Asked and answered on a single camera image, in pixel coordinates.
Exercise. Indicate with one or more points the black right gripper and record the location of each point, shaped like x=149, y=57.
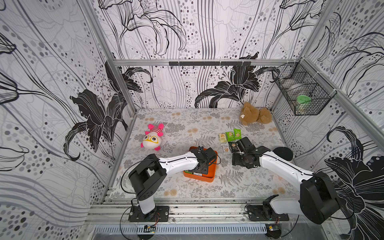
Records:
x=237, y=150

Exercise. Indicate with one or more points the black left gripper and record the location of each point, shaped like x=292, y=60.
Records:
x=204, y=171

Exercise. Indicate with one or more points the black cookie packet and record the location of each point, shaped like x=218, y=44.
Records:
x=233, y=147

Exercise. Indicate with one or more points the orange storage box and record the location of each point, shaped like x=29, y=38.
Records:
x=205, y=178

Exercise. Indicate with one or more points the white cookie packet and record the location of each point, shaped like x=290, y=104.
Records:
x=226, y=149

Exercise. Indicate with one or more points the green cookie packet top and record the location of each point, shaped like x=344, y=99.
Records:
x=230, y=136

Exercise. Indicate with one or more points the green cookie packet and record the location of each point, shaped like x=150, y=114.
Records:
x=230, y=136
x=237, y=134

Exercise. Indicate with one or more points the yellow cookie packet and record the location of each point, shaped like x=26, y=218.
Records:
x=223, y=138

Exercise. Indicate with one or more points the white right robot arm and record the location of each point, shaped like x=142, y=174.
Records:
x=317, y=200

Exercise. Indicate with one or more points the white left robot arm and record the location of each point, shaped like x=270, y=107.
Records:
x=150, y=173

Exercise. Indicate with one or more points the black round disc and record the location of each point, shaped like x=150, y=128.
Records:
x=284, y=153

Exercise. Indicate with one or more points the brown teddy bear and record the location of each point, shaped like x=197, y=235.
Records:
x=249, y=115

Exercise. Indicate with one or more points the floral table mat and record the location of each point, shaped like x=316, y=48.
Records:
x=185, y=128

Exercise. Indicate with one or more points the pink white plush toy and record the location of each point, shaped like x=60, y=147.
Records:
x=152, y=139

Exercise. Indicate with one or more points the green lid cup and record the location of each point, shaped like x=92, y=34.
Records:
x=302, y=103

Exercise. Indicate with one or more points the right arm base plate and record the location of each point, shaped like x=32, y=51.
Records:
x=258, y=213

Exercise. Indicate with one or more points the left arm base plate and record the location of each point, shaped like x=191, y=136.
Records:
x=159, y=215

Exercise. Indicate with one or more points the black wire basket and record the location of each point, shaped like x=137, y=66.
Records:
x=293, y=80

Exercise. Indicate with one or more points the white cable duct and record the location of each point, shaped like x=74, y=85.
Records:
x=183, y=229

